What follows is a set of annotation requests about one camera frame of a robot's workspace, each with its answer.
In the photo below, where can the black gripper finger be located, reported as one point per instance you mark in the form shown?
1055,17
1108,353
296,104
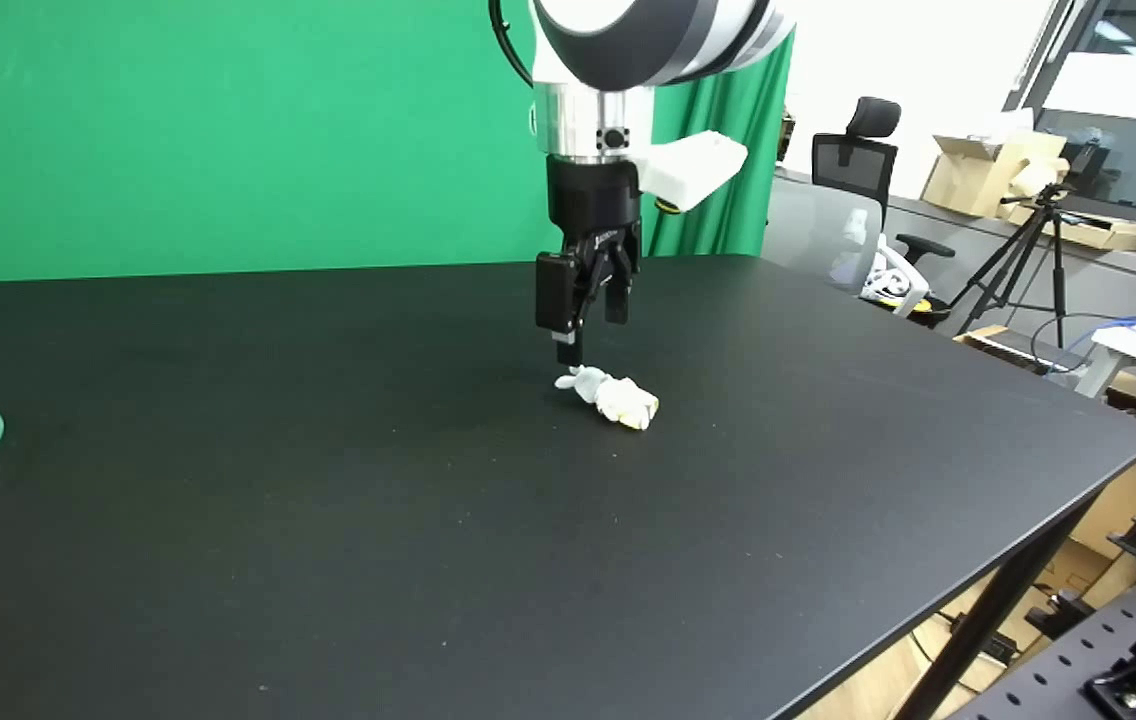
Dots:
560,307
617,282

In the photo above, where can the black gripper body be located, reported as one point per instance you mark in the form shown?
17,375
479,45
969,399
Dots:
594,201

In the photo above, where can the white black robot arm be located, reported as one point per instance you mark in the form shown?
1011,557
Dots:
594,80

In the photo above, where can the grey translucent chair back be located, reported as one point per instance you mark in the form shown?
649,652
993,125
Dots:
821,235

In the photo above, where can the black office chair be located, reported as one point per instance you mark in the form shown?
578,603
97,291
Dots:
861,152

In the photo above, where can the open cardboard box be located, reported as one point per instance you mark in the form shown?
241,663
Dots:
973,176

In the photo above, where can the black table leg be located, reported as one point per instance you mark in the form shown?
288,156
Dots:
993,604

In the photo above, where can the green backdrop curtain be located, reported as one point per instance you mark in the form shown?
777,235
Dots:
173,139

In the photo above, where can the black perforated metal rack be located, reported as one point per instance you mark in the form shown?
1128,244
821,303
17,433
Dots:
1085,673

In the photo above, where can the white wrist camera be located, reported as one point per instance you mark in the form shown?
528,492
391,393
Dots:
688,170

